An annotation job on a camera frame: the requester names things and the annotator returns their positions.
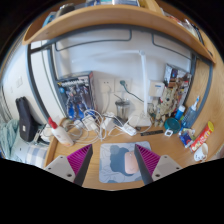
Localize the teal blanket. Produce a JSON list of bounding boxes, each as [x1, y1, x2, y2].
[[0, 119, 20, 159]]

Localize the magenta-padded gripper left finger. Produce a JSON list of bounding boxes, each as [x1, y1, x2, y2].
[[43, 143, 94, 187]]

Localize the black bag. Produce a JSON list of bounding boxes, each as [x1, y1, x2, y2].
[[14, 96, 39, 143]]

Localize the wooden shelf unit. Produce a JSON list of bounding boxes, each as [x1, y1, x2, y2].
[[21, 0, 216, 64]]

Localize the white red-capped bottle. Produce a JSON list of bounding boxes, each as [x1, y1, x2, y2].
[[47, 116, 75, 148]]

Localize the black ruler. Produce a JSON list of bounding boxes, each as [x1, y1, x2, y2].
[[139, 129, 164, 137]]

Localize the pink computer mouse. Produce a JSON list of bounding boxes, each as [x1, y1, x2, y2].
[[124, 150, 140, 175]]

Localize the white wall box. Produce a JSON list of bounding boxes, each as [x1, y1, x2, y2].
[[148, 79, 166, 98]]

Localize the white power strip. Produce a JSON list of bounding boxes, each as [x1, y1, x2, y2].
[[119, 123, 138, 137]]

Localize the white power adapter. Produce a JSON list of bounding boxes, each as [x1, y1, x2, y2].
[[81, 114, 98, 133]]

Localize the small blue white bottle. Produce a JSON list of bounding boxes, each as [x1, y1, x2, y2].
[[174, 104, 186, 122]]

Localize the red chips can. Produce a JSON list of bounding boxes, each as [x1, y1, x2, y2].
[[189, 120, 215, 153]]

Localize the brown tree figure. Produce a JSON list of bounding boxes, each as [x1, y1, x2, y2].
[[148, 87, 178, 127]]

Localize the tangled white cables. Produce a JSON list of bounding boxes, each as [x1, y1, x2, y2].
[[64, 109, 151, 144]]

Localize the white blue-cloud mouse pad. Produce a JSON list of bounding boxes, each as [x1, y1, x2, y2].
[[98, 140, 153, 185]]

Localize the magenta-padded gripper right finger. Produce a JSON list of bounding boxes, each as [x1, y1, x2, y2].
[[134, 143, 184, 185]]

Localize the steel cup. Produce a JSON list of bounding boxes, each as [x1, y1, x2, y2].
[[114, 98, 131, 123]]

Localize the white printed mug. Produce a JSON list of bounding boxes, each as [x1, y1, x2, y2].
[[193, 142, 210, 163]]

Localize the blue model kit box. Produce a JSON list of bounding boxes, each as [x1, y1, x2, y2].
[[55, 71, 98, 121]]

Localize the white wall socket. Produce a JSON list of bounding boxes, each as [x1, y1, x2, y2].
[[98, 78, 115, 94], [114, 77, 133, 93]]

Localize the green round tin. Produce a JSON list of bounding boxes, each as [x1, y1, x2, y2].
[[163, 117, 182, 135]]

